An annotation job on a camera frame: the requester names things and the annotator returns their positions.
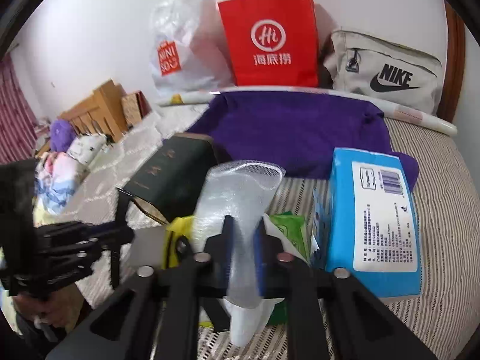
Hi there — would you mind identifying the white foam block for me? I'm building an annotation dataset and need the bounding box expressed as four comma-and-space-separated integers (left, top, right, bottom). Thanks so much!
128, 226, 166, 268

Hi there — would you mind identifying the small blue tissue packet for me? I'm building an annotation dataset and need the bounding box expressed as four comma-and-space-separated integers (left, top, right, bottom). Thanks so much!
310, 189, 331, 269

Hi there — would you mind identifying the white Miniso plastic bag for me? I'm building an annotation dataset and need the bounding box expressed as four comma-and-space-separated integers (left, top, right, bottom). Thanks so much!
150, 0, 233, 98

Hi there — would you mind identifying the purple towel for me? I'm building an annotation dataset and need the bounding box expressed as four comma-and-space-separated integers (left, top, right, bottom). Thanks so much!
189, 91, 419, 186

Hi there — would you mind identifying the dark green box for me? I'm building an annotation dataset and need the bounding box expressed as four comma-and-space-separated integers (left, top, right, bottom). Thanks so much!
115, 133, 218, 224

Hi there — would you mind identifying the blue tissue pack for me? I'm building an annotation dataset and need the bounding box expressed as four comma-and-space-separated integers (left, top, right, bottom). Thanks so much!
325, 148, 422, 302

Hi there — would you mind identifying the striped grey mattress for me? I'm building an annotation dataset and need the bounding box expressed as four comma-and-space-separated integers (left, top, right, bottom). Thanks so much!
52, 104, 480, 360

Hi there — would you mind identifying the yellow black pouch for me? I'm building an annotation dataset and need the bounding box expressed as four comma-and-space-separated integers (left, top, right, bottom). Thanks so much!
162, 216, 194, 269

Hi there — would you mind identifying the red striped curtain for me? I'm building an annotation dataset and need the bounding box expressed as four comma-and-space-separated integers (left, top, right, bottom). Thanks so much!
0, 55, 37, 164

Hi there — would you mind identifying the purple plush toy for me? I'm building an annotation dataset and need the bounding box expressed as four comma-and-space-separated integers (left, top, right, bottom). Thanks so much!
49, 119, 77, 152

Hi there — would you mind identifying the white glove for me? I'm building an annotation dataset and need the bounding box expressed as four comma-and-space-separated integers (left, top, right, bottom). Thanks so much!
222, 214, 307, 347

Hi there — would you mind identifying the person's left hand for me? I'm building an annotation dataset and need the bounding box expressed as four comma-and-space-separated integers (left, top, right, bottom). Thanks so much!
12, 284, 85, 332

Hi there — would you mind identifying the rolled white patterned paper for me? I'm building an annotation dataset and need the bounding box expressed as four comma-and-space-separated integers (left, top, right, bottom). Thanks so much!
155, 85, 457, 137

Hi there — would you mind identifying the pink blue bedding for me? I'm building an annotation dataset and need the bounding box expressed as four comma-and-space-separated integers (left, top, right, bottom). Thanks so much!
35, 152, 88, 215

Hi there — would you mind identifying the white dotted plush toy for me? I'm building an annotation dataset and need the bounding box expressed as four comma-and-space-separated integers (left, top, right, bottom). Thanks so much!
67, 134, 107, 166

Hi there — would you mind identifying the patterned brown box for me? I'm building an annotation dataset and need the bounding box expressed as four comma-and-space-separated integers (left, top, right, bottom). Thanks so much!
120, 91, 151, 129

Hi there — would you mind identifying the grey Nike bag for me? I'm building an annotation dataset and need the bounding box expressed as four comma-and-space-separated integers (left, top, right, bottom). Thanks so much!
324, 29, 443, 115

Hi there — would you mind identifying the wooden bed headboard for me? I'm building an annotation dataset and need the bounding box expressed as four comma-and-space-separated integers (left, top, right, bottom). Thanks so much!
58, 80, 128, 142

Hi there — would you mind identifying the red paper shopping bag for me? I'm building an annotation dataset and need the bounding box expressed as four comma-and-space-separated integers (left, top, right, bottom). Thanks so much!
218, 0, 319, 88

